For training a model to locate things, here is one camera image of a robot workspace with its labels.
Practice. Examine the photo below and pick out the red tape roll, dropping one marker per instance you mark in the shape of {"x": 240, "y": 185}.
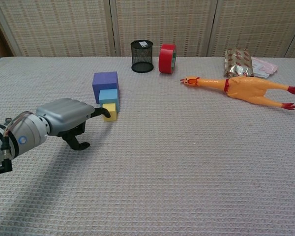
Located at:
{"x": 165, "y": 59}

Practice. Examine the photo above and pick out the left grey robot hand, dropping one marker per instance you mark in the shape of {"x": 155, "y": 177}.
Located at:
{"x": 64, "y": 114}

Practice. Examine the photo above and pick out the brown wooden board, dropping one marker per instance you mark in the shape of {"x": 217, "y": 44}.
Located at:
{"x": 1, "y": 39}

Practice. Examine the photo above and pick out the black mesh pen holder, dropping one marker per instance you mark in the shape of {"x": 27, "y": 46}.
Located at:
{"x": 142, "y": 59}

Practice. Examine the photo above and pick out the large purple foam cube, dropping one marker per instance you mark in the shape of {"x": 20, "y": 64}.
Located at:
{"x": 105, "y": 82}

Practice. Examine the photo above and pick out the silver foil snack packet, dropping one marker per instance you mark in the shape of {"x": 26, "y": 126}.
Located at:
{"x": 237, "y": 62}

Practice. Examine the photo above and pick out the yellow rubber chicken toy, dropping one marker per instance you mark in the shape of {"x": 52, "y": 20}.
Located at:
{"x": 245, "y": 88}

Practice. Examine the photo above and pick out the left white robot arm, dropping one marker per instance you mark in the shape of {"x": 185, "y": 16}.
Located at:
{"x": 22, "y": 137}

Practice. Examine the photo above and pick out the pink white plastic packet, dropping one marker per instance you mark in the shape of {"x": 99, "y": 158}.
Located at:
{"x": 263, "y": 67}

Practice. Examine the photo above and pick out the small yellow foam cube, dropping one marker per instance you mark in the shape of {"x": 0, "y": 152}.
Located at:
{"x": 112, "y": 113}

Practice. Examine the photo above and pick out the blue foam cube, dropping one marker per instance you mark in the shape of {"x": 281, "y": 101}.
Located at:
{"x": 109, "y": 96}

